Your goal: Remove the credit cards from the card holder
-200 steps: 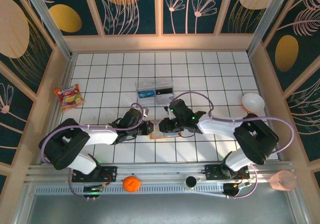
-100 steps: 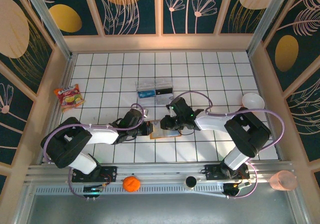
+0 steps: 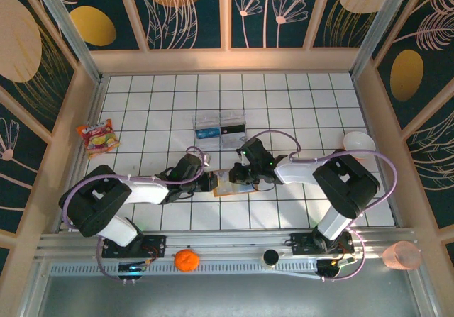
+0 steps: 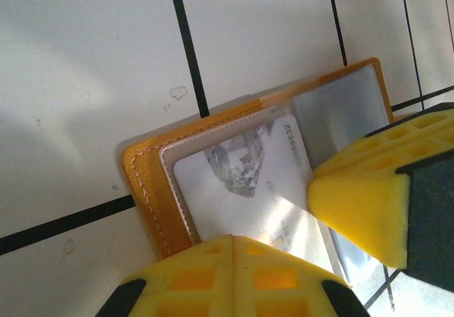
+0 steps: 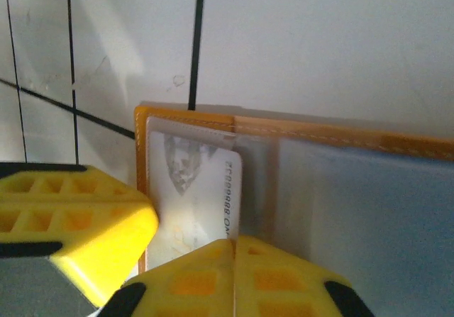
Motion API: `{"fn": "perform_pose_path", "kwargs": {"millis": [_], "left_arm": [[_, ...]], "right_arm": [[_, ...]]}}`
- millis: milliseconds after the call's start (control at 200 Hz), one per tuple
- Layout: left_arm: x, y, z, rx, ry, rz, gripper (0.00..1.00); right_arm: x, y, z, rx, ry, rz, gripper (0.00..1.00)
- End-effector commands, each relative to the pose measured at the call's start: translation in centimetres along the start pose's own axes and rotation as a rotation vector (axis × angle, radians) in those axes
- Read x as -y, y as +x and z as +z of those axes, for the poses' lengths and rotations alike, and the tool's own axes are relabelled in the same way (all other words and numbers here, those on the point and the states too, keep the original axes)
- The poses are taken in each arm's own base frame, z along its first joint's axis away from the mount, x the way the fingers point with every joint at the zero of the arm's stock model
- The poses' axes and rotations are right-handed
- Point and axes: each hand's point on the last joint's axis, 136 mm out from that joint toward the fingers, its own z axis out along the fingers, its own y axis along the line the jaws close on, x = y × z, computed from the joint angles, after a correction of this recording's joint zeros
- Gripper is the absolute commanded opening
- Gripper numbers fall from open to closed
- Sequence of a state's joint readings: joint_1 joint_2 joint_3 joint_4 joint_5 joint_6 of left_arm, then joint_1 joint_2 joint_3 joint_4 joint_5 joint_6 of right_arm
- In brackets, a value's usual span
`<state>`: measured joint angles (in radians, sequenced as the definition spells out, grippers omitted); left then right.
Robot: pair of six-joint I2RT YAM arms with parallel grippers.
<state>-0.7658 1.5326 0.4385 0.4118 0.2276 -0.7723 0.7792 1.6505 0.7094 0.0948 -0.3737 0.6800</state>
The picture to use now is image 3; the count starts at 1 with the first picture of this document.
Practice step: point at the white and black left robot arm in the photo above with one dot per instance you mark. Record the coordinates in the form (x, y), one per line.
(149, 193)

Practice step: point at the aluminium mounting rail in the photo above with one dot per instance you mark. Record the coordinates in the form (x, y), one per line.
(230, 240)

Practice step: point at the black round knob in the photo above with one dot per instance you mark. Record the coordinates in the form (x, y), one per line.
(270, 257)

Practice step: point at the pink translucent cup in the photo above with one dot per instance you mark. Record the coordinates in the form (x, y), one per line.
(402, 256)

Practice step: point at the orange ball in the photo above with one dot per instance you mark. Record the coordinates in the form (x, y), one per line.
(186, 260)

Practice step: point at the aluminium frame post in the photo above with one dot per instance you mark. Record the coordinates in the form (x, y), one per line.
(379, 29)
(72, 37)

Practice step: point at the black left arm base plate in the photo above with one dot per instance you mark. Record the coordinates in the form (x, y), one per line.
(157, 246)

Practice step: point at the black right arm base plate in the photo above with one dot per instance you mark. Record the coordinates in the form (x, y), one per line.
(301, 244)

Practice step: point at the white bowl with orange outside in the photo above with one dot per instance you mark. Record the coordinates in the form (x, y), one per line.
(358, 141)

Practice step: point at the blue credit card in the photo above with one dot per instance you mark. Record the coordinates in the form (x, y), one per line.
(207, 133)

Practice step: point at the clear plastic tray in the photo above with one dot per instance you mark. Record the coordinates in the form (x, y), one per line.
(220, 118)

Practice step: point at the black credit card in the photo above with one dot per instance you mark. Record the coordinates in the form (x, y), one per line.
(233, 129)

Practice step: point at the red instant noodle packet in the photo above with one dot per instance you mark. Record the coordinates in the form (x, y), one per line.
(99, 138)

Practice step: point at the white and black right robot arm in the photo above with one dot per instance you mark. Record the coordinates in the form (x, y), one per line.
(301, 173)

